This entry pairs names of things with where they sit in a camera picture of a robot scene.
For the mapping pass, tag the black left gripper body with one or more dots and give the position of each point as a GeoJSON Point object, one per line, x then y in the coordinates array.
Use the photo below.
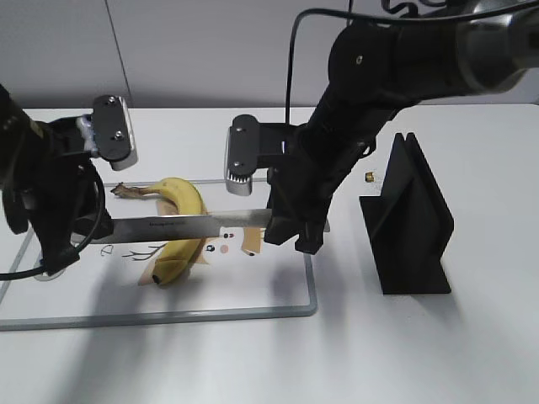
{"type": "Point", "coordinates": [51, 186]}

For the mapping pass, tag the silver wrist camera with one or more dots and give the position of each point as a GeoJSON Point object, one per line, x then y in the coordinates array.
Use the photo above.
{"type": "Point", "coordinates": [108, 133]}
{"type": "Point", "coordinates": [242, 150]}

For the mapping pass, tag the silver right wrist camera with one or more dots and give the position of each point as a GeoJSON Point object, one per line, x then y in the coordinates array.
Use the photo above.
{"type": "Point", "coordinates": [242, 150]}

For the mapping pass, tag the yellow banana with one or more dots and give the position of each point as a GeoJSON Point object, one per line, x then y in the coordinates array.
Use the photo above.
{"type": "Point", "coordinates": [168, 262]}

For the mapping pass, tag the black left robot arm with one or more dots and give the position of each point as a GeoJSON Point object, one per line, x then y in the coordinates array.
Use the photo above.
{"type": "Point", "coordinates": [50, 185]}

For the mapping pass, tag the black knife stand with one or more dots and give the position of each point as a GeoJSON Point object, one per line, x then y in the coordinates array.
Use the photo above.
{"type": "Point", "coordinates": [409, 224]}

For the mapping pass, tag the knife with white handle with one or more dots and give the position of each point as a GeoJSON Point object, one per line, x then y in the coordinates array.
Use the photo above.
{"type": "Point", "coordinates": [182, 227]}

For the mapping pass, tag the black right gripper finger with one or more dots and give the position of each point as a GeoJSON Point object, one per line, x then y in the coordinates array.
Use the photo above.
{"type": "Point", "coordinates": [283, 226]}
{"type": "Point", "coordinates": [310, 237]}

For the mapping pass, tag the white cutting board grey rim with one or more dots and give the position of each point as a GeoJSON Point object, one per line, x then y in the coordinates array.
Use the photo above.
{"type": "Point", "coordinates": [236, 277]}

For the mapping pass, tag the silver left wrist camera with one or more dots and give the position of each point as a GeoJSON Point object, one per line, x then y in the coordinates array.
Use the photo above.
{"type": "Point", "coordinates": [108, 133]}

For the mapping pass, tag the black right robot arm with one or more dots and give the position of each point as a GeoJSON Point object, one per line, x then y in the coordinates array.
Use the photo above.
{"type": "Point", "coordinates": [377, 69]}

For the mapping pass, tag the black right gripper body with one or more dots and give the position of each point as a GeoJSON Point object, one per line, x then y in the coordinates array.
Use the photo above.
{"type": "Point", "coordinates": [306, 164]}

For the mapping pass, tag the small brass nut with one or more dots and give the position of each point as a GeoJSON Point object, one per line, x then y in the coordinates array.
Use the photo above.
{"type": "Point", "coordinates": [369, 177]}

